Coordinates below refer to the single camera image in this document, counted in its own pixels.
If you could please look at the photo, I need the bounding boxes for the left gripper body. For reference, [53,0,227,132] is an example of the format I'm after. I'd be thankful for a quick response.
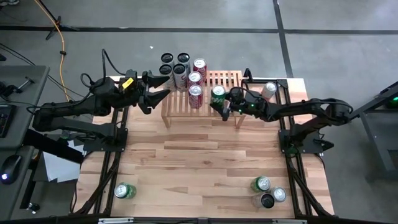
[118,70,144,106]

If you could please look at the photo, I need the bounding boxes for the black desk support beam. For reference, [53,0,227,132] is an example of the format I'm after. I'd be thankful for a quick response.
[23,129,85,164]

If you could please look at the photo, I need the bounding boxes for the black tripod stand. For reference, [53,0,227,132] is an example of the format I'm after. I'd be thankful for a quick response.
[36,0,80,41]

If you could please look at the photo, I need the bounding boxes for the red Coca-Cola can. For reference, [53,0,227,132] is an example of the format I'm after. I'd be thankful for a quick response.
[188,70,203,90]
[188,83,205,110]
[192,57,208,78]

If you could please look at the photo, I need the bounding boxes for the yellow cable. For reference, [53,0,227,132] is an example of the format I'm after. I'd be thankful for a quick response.
[33,0,71,102]

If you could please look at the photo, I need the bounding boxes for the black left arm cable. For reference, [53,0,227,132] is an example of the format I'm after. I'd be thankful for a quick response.
[80,49,128,94]

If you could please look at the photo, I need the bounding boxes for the yellow tape label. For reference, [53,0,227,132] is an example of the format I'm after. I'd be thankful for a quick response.
[121,77,135,90]

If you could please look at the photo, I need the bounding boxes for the black keyboard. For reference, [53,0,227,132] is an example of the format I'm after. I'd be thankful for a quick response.
[0,104,17,139]

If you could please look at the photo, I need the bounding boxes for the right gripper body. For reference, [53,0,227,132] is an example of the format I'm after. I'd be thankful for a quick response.
[230,90,267,118]

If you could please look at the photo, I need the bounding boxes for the wooden slatted shelf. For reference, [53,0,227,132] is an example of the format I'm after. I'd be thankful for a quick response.
[160,70,247,129]

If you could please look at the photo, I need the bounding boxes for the green soda can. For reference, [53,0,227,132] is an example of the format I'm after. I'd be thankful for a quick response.
[113,182,137,200]
[250,175,271,193]
[210,84,227,110]

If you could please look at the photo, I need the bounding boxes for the black computer mouse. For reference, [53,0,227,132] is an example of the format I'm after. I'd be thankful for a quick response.
[0,154,23,185]

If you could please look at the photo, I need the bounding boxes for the grey desk top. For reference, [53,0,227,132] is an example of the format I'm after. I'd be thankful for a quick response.
[0,145,37,220]
[0,65,50,150]

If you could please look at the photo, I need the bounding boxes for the black desk tool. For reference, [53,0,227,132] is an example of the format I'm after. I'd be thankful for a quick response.
[0,81,19,98]

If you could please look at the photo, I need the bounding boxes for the grey metal cart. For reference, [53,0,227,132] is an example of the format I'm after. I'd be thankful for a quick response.
[351,80,398,183]

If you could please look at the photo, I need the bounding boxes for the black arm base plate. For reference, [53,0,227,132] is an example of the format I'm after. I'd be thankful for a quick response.
[278,128,335,155]
[83,129,129,153]

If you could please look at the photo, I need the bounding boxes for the silver bar tool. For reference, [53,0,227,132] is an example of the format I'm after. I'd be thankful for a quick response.
[17,76,35,91]

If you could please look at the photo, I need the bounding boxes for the silver metal bracket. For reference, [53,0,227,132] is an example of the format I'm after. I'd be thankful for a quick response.
[98,217,134,224]
[272,218,308,224]

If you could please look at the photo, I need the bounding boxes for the white paper sheets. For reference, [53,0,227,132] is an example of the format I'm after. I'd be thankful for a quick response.
[42,139,85,184]

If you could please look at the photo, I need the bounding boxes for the grey can with black top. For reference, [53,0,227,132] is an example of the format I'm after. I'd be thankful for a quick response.
[252,195,275,211]

